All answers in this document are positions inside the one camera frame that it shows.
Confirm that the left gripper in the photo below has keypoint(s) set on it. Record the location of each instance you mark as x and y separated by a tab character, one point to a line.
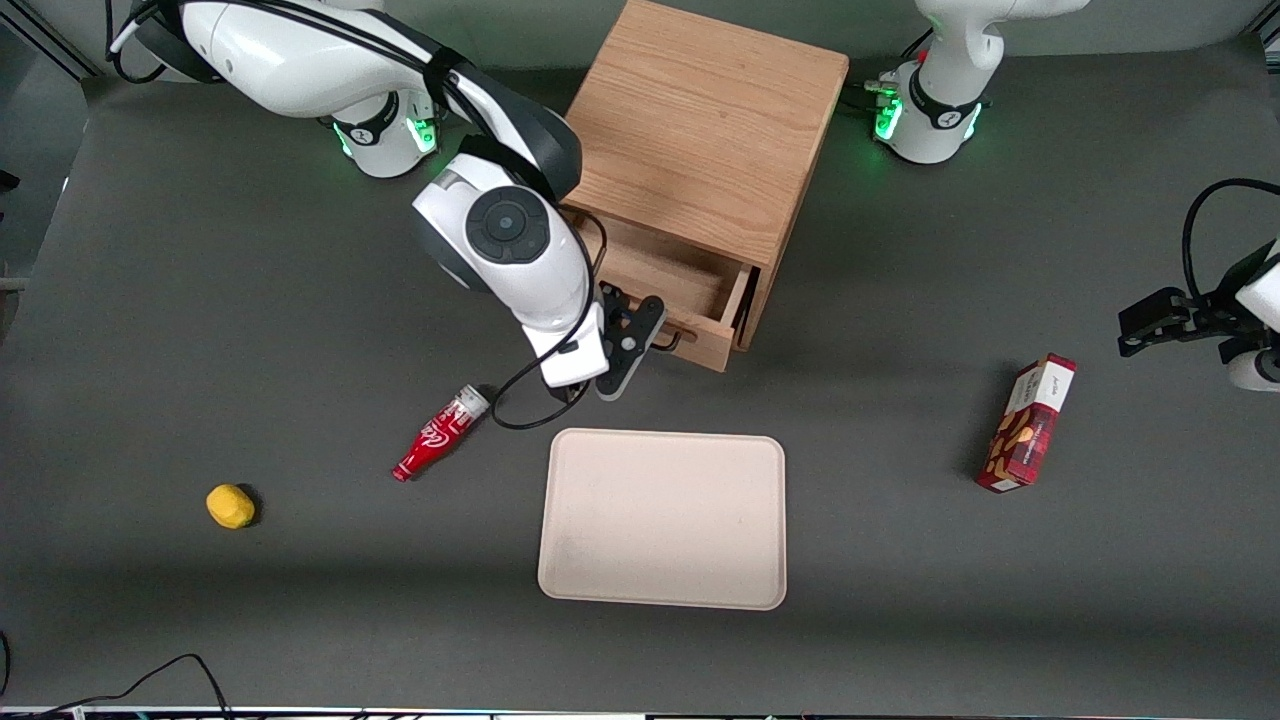
1222	303

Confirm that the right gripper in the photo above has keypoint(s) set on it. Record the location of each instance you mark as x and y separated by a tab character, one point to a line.
612	302

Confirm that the wooden drawer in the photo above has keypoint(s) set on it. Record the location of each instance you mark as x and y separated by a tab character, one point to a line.
660	270

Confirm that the wooden drawer cabinet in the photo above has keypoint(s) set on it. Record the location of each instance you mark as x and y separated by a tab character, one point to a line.
700	120

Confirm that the beige plastic tray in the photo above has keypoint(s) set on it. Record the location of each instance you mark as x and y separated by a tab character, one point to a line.
660	520

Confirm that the red plaid cookie box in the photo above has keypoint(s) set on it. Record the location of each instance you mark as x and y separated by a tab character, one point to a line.
1025	430

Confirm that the red cola bottle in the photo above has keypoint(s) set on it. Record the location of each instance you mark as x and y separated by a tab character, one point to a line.
435	440

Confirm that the yellow lemon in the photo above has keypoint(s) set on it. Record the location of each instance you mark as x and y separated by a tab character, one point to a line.
230	506

